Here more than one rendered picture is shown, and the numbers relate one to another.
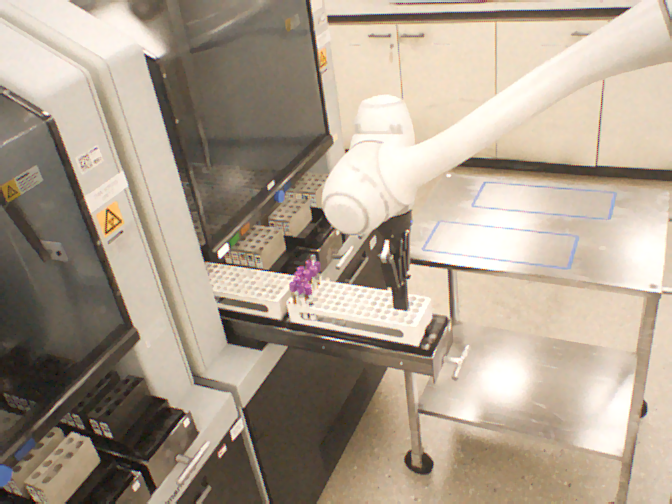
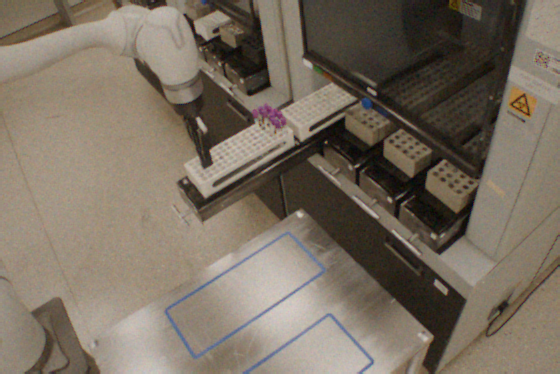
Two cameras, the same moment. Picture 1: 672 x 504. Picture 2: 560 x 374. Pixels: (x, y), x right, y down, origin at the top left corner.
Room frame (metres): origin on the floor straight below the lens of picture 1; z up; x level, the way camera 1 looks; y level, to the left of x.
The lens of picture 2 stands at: (1.71, -0.79, 1.73)
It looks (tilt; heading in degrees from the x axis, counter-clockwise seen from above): 47 degrees down; 123
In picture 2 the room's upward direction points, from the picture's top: 10 degrees counter-clockwise
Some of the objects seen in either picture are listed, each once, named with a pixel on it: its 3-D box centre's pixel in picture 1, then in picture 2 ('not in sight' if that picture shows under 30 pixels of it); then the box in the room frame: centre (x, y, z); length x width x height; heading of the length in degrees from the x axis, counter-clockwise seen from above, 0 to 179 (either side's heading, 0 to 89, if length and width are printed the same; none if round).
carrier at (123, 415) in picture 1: (126, 409); (252, 51); (0.92, 0.43, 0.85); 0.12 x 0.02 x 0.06; 151
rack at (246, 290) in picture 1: (235, 290); (330, 105); (1.28, 0.25, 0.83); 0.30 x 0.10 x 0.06; 61
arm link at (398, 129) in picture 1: (382, 143); (167, 42); (1.06, -0.11, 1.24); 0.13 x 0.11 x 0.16; 156
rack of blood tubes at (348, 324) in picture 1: (358, 312); (240, 155); (1.12, -0.03, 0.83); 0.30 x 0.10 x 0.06; 61
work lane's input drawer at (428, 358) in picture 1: (306, 321); (283, 146); (1.19, 0.09, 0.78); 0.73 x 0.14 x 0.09; 61
